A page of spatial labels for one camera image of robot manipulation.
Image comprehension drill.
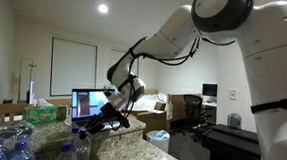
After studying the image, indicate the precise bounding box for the grey open laptop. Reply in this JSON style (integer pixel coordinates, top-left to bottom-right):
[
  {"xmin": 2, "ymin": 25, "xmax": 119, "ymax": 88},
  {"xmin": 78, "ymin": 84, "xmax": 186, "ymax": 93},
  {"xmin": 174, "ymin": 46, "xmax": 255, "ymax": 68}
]
[{"xmin": 68, "ymin": 86, "xmax": 134, "ymax": 134}]

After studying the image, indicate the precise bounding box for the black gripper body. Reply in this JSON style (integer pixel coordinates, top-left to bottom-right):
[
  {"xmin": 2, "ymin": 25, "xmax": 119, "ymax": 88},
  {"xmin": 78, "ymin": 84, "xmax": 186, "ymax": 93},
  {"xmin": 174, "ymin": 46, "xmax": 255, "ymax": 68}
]
[{"xmin": 99, "ymin": 101, "xmax": 123, "ymax": 125}]

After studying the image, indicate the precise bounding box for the round recessed ceiling light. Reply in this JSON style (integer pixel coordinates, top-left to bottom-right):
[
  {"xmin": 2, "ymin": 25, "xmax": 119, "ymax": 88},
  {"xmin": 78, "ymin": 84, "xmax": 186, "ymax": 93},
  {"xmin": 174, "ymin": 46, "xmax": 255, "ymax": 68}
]
[{"xmin": 97, "ymin": 3, "xmax": 110, "ymax": 15}]

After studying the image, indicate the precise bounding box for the white trash bin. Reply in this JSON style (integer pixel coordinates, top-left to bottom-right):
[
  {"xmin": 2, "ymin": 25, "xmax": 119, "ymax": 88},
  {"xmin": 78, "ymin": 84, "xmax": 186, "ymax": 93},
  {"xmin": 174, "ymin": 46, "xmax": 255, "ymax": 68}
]
[{"xmin": 144, "ymin": 128, "xmax": 171, "ymax": 154}]

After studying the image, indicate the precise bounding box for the white bedding pile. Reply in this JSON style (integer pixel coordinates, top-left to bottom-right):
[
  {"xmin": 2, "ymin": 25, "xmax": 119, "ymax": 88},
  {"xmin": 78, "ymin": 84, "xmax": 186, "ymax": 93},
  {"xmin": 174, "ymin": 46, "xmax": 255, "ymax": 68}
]
[{"xmin": 141, "ymin": 91, "xmax": 169, "ymax": 113}]

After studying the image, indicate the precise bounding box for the shrink-wrapped pack of water bottles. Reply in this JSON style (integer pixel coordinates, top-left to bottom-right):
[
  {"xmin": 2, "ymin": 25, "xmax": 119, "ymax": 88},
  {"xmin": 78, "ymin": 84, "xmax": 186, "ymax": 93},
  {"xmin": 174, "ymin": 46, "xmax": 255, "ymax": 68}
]
[{"xmin": 0, "ymin": 132, "xmax": 36, "ymax": 160}]

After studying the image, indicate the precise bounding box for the grey glass jar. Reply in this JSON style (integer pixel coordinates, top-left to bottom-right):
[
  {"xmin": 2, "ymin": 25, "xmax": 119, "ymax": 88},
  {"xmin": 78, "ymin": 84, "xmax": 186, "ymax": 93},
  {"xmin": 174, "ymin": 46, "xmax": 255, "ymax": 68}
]
[{"xmin": 227, "ymin": 112, "xmax": 244, "ymax": 131}]

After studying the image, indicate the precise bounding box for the flat screen on stand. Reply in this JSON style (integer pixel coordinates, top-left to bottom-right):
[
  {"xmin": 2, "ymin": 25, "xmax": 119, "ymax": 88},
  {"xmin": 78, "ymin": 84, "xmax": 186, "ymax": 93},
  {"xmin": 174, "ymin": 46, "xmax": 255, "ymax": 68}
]
[{"xmin": 26, "ymin": 80, "xmax": 36, "ymax": 105}]

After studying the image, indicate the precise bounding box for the Fiji water bottle red flower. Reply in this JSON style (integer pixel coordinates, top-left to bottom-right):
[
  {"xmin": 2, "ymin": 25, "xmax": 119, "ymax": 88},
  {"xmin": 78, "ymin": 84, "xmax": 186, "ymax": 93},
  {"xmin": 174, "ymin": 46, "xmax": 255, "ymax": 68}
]
[{"xmin": 75, "ymin": 129, "xmax": 93, "ymax": 160}]

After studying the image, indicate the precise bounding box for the white wall light switch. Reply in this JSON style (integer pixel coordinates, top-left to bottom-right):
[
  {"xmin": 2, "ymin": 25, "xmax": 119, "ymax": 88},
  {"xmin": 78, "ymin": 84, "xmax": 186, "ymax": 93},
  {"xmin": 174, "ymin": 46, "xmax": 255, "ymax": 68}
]
[{"xmin": 228, "ymin": 88, "xmax": 238, "ymax": 101}]

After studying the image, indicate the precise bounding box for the green floral tissue box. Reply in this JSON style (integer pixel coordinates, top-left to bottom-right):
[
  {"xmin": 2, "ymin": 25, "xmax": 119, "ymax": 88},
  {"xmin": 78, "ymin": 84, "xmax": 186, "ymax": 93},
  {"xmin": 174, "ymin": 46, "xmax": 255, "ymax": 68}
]
[{"xmin": 22, "ymin": 97, "xmax": 69, "ymax": 127}]

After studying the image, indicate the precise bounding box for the brown cardboard box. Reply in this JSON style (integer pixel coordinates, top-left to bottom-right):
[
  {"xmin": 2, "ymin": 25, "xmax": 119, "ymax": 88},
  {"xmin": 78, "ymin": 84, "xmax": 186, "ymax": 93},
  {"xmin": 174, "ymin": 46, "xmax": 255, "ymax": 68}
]
[{"xmin": 129, "ymin": 90, "xmax": 188, "ymax": 141}]

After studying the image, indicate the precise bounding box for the black low cabinet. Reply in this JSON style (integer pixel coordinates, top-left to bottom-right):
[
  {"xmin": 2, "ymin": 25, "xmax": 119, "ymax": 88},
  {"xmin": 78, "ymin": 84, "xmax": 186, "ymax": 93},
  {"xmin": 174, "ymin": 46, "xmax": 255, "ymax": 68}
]
[{"xmin": 201, "ymin": 123, "xmax": 265, "ymax": 160}]

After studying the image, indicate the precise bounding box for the black mesh office chair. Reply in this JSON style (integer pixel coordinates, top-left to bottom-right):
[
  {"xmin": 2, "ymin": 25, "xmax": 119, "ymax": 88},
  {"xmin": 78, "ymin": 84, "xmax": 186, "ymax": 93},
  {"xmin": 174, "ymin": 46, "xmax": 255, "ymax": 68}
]
[{"xmin": 180, "ymin": 93, "xmax": 215, "ymax": 142}]

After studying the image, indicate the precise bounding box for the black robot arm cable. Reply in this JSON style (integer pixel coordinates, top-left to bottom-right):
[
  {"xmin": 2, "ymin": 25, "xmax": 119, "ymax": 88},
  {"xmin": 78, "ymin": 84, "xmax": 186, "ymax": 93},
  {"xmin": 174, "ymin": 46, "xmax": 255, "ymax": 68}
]
[{"xmin": 115, "ymin": 32, "xmax": 236, "ymax": 129}]

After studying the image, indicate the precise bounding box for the dark desktop computer monitor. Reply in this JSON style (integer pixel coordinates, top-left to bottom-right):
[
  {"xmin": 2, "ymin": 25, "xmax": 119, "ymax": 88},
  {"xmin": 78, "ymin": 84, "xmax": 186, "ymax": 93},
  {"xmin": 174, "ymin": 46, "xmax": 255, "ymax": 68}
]
[{"xmin": 201, "ymin": 83, "xmax": 218, "ymax": 100}]

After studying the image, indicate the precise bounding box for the clear water bottle blue cap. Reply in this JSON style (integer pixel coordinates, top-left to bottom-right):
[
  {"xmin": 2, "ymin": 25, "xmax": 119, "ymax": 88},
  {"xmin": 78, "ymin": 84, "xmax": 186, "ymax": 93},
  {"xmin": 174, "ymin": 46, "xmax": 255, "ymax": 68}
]
[{"xmin": 69, "ymin": 126, "xmax": 81, "ymax": 144}]

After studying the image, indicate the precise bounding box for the clear crumpled plastic bag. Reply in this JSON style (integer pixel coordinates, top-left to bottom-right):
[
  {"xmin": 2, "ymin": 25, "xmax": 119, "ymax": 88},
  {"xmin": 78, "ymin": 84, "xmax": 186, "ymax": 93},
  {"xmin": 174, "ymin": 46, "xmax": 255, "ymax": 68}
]
[{"xmin": 0, "ymin": 118, "xmax": 45, "ymax": 144}]

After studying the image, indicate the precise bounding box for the large white window blind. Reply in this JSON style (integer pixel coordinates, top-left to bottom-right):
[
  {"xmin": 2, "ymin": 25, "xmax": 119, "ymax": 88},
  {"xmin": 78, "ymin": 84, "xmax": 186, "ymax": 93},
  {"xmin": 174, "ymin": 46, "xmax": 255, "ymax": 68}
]
[{"xmin": 48, "ymin": 36, "xmax": 100, "ymax": 100}]

